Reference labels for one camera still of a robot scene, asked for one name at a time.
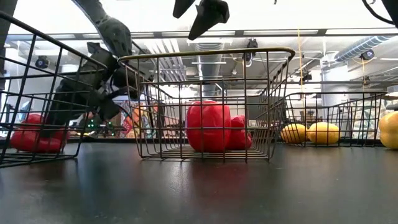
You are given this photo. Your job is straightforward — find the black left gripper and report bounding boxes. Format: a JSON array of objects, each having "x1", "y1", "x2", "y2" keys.
[{"x1": 45, "y1": 42, "x2": 147, "y2": 138}]

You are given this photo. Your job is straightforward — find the gold wire basket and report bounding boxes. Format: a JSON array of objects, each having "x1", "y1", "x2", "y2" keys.
[{"x1": 117, "y1": 46, "x2": 296, "y2": 164}]

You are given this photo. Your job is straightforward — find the red bell pepper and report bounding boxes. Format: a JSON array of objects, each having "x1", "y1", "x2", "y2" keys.
[
  {"x1": 185, "y1": 100, "x2": 233, "y2": 153},
  {"x1": 228, "y1": 114, "x2": 253, "y2": 151},
  {"x1": 10, "y1": 113, "x2": 70, "y2": 154}
]

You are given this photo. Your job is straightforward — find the orange-yellow lemon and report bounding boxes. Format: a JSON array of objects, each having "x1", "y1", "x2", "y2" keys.
[
  {"x1": 280, "y1": 123, "x2": 308, "y2": 144},
  {"x1": 378, "y1": 110, "x2": 398, "y2": 150}
]

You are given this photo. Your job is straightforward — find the pale yellow lemon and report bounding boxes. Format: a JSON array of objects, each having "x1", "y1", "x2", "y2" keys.
[{"x1": 307, "y1": 121, "x2": 341, "y2": 146}]

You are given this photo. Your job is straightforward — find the black ceiling lamp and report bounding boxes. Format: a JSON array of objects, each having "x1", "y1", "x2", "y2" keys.
[
  {"x1": 359, "y1": 49, "x2": 376, "y2": 62},
  {"x1": 298, "y1": 70, "x2": 313, "y2": 85},
  {"x1": 242, "y1": 39, "x2": 259, "y2": 63},
  {"x1": 34, "y1": 55, "x2": 50, "y2": 70}
]

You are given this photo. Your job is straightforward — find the black table mat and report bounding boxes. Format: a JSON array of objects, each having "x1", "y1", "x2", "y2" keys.
[{"x1": 0, "y1": 141, "x2": 398, "y2": 224}]

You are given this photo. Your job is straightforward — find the colourful wall picture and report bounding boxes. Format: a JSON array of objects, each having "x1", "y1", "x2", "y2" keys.
[{"x1": 118, "y1": 99, "x2": 187, "y2": 139}]

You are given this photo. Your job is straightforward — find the gray ceiling duct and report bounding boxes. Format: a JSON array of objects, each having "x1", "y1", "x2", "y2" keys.
[{"x1": 194, "y1": 43, "x2": 226, "y2": 97}]

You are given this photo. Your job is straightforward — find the black wire basket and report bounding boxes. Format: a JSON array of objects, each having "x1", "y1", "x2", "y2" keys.
[
  {"x1": 0, "y1": 11, "x2": 108, "y2": 169},
  {"x1": 281, "y1": 91, "x2": 388, "y2": 147}
]

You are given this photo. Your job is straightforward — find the silver ventilation duct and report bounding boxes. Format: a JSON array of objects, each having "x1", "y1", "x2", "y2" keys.
[{"x1": 334, "y1": 35, "x2": 392, "y2": 63}]

